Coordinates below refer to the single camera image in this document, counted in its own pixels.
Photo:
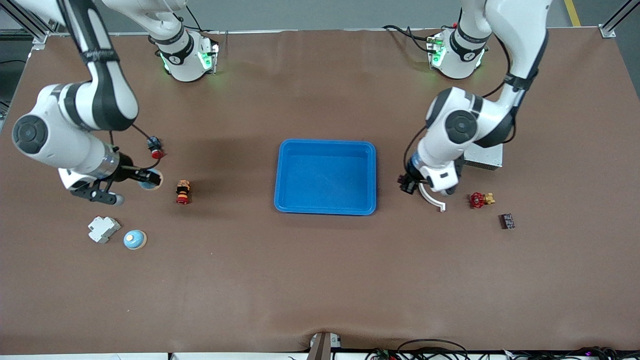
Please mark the blue plastic tray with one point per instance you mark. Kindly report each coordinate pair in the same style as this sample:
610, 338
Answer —
325, 177

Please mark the red emergency stop orange base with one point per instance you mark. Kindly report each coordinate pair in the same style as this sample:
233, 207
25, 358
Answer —
183, 192

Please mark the white circuit breaker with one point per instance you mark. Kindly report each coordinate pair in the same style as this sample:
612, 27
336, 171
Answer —
103, 230

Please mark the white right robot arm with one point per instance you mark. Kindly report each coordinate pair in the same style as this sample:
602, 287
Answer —
50, 140

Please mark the white curved plastic bracket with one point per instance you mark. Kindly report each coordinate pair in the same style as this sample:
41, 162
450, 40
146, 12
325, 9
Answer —
436, 202

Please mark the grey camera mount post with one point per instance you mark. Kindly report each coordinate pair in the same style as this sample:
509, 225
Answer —
322, 347

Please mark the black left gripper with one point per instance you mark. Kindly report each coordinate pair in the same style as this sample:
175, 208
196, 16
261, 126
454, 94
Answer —
407, 183

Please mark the dark printed electrolytic capacitor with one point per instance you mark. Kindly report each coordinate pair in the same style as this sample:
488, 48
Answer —
507, 221

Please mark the perforated metal power supply box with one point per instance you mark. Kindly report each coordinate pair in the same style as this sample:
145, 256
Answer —
487, 159

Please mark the blue bell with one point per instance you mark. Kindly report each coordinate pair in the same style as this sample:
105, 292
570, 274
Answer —
135, 240
154, 181

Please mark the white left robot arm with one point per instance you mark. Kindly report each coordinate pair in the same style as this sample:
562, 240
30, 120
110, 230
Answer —
460, 125

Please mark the red push button black base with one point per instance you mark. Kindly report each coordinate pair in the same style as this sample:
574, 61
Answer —
156, 148

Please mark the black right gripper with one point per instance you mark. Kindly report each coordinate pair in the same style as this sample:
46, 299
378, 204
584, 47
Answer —
127, 171

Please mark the brass valve red handwheel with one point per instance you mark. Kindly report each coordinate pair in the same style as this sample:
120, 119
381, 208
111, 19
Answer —
478, 200

